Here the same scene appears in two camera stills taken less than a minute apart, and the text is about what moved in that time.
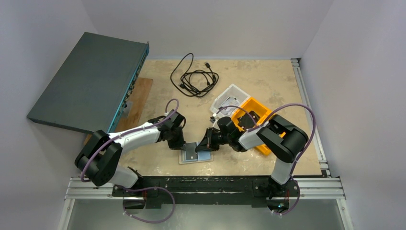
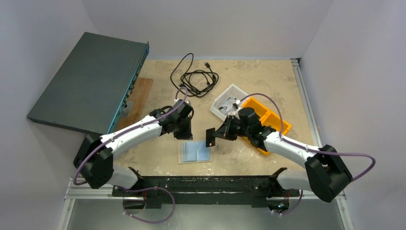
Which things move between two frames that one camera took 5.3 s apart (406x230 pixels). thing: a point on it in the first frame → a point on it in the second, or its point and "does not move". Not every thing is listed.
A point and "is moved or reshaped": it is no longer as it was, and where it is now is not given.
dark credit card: (191, 153) is moved or reshaped
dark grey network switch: (94, 85) does not move
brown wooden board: (130, 114) does not move
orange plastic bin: (251, 104) does not move
